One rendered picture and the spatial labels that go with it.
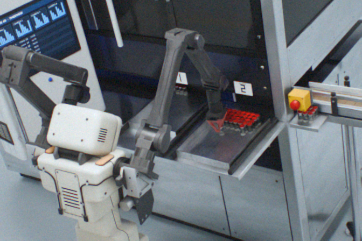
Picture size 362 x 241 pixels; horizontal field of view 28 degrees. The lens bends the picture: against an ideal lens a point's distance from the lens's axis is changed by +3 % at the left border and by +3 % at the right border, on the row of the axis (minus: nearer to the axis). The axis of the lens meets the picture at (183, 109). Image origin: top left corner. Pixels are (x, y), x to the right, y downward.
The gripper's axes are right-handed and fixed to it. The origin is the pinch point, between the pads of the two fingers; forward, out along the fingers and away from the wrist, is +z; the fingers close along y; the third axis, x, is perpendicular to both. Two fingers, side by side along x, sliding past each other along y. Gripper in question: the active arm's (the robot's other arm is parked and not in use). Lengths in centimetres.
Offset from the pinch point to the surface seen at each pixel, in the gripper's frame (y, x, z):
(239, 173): -24.1, -14.9, 4.2
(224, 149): -9.7, -4.5, 4.1
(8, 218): 29, 154, 94
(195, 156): -18.6, 5.0, 1.6
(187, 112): 17.3, 21.3, 4.6
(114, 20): 25, 51, -38
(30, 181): 63, 159, 95
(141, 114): 12.0, 41.8, 3.6
